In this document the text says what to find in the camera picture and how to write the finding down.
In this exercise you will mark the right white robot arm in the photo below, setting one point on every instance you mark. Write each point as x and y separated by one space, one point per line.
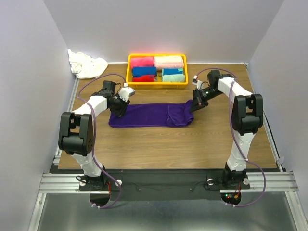
245 117

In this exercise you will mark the light pink rolled towel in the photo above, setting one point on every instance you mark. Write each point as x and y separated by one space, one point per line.
168 62

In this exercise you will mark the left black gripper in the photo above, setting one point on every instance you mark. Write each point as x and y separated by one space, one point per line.
124 105

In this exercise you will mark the purple towel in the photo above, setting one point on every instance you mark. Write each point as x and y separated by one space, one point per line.
173 115

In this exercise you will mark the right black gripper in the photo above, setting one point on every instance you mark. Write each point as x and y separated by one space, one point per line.
197 100

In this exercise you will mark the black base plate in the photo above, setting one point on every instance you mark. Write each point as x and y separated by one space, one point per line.
163 185

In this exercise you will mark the blue rolled towel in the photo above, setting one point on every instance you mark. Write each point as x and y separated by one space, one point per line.
142 71

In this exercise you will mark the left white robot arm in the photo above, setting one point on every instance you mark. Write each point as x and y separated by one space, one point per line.
77 133

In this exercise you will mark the hot pink rolled towel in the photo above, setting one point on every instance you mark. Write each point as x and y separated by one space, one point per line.
146 61

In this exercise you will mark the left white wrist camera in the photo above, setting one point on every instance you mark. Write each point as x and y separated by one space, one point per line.
125 93

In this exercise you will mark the teal mint rolled towel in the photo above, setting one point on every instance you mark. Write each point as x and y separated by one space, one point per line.
173 75

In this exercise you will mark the aluminium frame rail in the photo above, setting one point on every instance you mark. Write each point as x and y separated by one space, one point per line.
276 182

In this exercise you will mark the yellow plastic basket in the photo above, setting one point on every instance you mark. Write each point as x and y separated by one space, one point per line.
158 84

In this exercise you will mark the white crumpled towel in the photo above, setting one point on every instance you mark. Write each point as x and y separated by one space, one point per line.
84 66

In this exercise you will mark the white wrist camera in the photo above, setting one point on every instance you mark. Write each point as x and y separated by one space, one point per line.
198 83
125 93

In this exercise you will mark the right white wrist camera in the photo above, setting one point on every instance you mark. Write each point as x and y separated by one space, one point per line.
198 83

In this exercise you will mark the red rolled towel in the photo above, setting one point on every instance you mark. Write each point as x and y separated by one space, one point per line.
144 78

